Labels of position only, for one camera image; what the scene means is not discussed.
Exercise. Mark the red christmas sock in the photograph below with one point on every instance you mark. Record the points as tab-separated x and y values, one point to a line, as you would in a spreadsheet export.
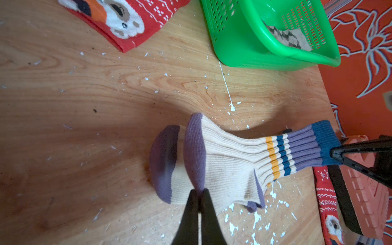
327	204

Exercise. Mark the green plastic basket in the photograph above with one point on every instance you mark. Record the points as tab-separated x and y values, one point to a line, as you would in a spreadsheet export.
240	38

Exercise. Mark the orange plastic tool case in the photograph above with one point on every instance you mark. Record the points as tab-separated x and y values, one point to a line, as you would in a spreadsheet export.
363	201

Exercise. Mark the cream striped sock purple toe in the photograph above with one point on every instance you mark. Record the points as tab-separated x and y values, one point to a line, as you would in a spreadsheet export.
238	170

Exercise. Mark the brown argyle sock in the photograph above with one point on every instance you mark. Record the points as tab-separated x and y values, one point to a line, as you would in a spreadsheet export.
293	38

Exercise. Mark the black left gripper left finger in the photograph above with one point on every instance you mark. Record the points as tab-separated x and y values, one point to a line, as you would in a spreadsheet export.
188	232

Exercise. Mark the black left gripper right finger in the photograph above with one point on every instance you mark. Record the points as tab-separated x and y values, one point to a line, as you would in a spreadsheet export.
211	233

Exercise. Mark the red snowflake sock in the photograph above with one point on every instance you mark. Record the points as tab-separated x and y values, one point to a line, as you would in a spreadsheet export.
126	24

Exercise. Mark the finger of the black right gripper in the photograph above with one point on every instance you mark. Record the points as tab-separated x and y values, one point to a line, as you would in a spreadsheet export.
372	158

